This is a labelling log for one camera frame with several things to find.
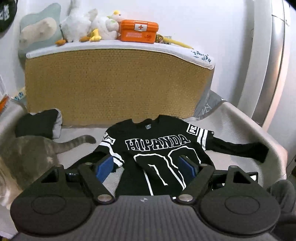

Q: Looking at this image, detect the black printed sweatshirt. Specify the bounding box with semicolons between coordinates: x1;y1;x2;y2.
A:
71;115;268;196

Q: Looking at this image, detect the black grey folded garment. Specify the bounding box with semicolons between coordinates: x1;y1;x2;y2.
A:
15;109;63;139

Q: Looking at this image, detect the grey tabby cat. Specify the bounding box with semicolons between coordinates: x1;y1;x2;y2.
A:
1;135;96;210

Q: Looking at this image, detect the grey patterned bed sheet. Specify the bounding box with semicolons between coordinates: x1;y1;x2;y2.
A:
183;90;226;121

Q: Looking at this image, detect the woven tan upright mattress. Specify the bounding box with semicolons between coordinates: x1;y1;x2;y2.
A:
25;40;215;126

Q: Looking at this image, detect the cluttered side desk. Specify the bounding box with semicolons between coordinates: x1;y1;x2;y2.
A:
1;77;27;113

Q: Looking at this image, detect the yellow stick toy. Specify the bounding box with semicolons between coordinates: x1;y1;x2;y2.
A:
155;34;193;49

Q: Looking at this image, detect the white plush duck toy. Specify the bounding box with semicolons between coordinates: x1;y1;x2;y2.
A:
55;1;124;46

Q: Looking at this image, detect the orange first aid box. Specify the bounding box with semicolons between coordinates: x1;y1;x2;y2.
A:
119;20;159;44

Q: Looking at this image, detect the teal cloud-shaped pillow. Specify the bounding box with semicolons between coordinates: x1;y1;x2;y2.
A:
18;3;63;58

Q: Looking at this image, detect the black cap on wall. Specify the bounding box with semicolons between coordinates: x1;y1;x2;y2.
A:
0;0;18;33

